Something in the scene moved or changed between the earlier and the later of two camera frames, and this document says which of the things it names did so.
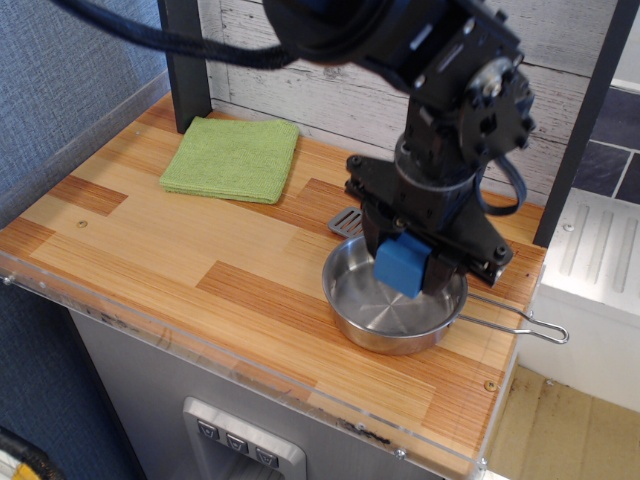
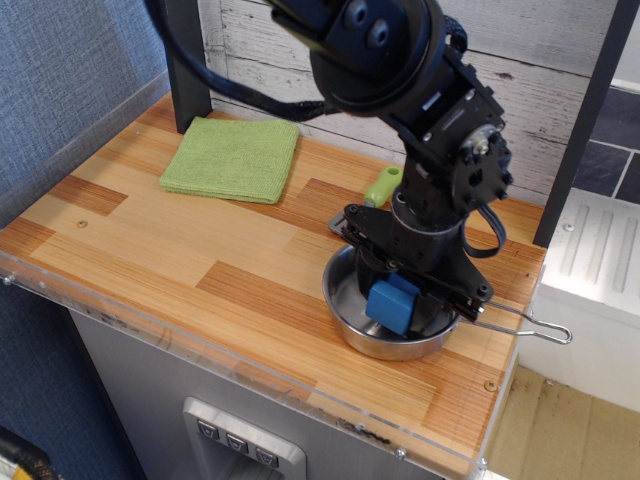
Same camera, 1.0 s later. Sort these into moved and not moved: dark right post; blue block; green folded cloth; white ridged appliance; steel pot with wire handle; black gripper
Moved: blue block; black gripper
Not moved: dark right post; steel pot with wire handle; green folded cloth; white ridged appliance
